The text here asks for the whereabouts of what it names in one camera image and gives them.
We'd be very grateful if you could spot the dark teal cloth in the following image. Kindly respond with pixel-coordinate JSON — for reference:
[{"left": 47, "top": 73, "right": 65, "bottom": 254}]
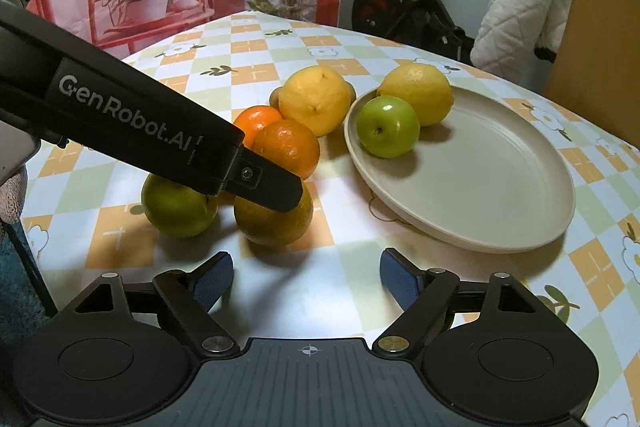
[{"left": 0, "top": 222, "right": 58, "bottom": 348}]

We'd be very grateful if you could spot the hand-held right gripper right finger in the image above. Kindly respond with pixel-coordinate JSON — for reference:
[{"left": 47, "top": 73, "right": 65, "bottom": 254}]
[{"left": 372, "top": 247, "right": 561, "bottom": 356}]

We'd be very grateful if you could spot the beige plate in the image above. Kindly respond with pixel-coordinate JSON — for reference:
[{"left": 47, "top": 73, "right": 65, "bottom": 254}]
[{"left": 343, "top": 84, "right": 577, "bottom": 254}]

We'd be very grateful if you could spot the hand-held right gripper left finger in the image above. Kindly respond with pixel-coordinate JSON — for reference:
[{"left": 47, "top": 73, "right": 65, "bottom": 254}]
[{"left": 59, "top": 252, "right": 242, "bottom": 358}]

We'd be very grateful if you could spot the person's left hand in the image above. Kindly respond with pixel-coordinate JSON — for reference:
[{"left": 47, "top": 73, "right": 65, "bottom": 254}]
[{"left": 0, "top": 172, "right": 28, "bottom": 224}]

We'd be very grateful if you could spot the yellow-green apple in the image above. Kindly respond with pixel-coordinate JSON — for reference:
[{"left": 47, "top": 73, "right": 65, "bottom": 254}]
[{"left": 141, "top": 174, "right": 220, "bottom": 239}]

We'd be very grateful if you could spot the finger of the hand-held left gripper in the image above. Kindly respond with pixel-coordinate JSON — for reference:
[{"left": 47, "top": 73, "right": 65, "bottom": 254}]
[{"left": 220, "top": 144, "right": 305, "bottom": 214}]

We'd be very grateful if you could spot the yellow lemon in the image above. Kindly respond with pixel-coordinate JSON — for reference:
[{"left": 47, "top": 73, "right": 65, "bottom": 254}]
[
  {"left": 277, "top": 67, "right": 352, "bottom": 136},
  {"left": 376, "top": 63, "right": 453, "bottom": 128}
]

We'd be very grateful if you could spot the greenish yellow orange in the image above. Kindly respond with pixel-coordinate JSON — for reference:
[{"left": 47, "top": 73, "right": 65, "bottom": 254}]
[{"left": 233, "top": 184, "right": 314, "bottom": 248}]

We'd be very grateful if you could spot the deep orange orange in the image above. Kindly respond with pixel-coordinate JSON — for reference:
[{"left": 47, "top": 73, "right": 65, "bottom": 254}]
[{"left": 252, "top": 119, "right": 321, "bottom": 180}]

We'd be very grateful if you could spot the small orange mandarin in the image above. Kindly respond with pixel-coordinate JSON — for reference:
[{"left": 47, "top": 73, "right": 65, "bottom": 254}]
[{"left": 233, "top": 105, "right": 283, "bottom": 142}]

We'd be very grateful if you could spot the wooden board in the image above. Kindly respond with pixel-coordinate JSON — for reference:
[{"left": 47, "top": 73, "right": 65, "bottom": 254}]
[{"left": 542, "top": 0, "right": 640, "bottom": 148}]

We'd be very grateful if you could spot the bright green apple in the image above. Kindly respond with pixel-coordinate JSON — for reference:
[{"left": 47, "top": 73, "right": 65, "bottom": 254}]
[{"left": 356, "top": 97, "right": 421, "bottom": 158}]

